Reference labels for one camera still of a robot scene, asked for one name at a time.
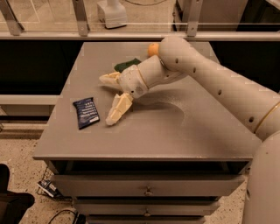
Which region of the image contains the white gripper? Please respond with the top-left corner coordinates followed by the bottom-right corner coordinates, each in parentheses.
top-left (99, 65), bottom-right (149, 126)

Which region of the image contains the dark blue snack packet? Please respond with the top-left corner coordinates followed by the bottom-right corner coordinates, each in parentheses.
top-left (73, 97), bottom-right (100, 130)

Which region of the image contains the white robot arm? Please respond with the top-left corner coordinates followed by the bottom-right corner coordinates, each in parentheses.
top-left (100, 36), bottom-right (280, 224)

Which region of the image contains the green and yellow sponge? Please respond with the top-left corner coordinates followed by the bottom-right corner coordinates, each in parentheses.
top-left (114, 58), bottom-right (141, 73)

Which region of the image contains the orange fruit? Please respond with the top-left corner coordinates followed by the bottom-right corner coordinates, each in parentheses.
top-left (148, 43), bottom-right (159, 57)

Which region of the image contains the grey drawer cabinet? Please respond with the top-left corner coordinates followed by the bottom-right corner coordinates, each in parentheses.
top-left (34, 42), bottom-right (260, 224)

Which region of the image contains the top grey drawer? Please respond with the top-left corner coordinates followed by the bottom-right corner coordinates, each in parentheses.
top-left (52, 174), bottom-right (244, 197)

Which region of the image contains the grey drawer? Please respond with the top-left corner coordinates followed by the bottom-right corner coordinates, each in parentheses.
top-left (52, 174), bottom-right (244, 197)
top-left (74, 199), bottom-right (220, 216)

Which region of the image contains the small blue floor device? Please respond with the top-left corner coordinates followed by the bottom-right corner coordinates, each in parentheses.
top-left (38, 179), bottom-right (59, 198)

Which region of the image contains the black chair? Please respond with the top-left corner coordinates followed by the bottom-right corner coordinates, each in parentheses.
top-left (0, 164), bottom-right (35, 224)

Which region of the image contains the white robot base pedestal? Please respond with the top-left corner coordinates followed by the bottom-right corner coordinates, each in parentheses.
top-left (97, 0), bottom-right (128, 29)

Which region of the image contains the metal railing frame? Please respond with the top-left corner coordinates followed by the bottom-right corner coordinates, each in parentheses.
top-left (0, 0), bottom-right (280, 42)

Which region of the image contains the black floor cable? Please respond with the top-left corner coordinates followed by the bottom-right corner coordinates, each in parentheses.
top-left (47, 209), bottom-right (87, 224)

